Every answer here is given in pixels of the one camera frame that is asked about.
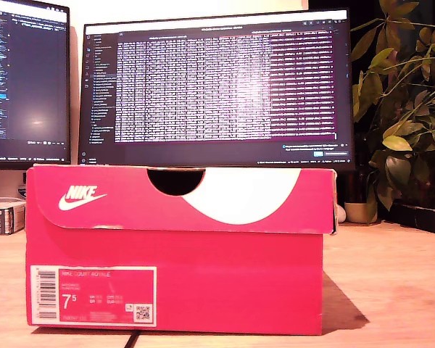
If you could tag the red Nike shoebox with lid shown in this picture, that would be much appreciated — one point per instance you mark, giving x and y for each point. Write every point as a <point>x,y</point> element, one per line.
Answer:
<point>210,275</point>

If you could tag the small green and white box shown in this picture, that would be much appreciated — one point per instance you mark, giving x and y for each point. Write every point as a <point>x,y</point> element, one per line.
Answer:
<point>5,219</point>

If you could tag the wide computer monitor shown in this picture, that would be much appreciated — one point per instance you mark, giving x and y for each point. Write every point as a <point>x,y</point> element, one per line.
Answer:
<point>203,87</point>

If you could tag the small white rounded object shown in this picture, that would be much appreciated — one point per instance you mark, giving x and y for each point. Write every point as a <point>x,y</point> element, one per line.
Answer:
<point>341,214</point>

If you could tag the white plant pot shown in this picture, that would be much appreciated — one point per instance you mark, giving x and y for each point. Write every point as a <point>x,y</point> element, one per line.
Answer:
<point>359,213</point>

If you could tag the green leafy houseplant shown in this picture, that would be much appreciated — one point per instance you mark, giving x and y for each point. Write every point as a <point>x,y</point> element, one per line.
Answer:
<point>409,127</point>

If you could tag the computer monitor with code editor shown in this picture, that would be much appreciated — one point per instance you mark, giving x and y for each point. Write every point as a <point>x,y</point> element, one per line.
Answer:
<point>32,90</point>

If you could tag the black planter tray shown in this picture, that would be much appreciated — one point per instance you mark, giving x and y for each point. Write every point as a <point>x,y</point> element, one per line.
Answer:
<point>424,217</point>

